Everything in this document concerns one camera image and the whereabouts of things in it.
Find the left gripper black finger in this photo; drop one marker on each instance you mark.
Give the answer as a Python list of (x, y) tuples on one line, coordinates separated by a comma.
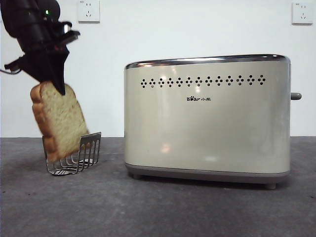
[(58, 71), (38, 66)]

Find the brown crust bread slice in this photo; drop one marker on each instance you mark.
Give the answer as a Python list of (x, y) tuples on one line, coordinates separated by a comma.
[(61, 123)]

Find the grey toaster lever knob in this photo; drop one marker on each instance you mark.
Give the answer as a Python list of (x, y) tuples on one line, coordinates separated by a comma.
[(296, 96)]

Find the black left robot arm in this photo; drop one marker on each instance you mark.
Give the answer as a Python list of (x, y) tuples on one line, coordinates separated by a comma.
[(24, 24)]

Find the slotted steel toast rack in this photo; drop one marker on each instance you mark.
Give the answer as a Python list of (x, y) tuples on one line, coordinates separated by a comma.
[(91, 136)]

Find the cream two-slot toaster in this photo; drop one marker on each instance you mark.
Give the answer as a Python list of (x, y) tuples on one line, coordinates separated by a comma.
[(207, 133)]

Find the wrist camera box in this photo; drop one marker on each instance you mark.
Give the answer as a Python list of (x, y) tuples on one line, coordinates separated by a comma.
[(69, 34)]

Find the white wall power socket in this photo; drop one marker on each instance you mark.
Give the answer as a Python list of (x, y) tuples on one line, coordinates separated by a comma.
[(302, 13), (89, 12)]

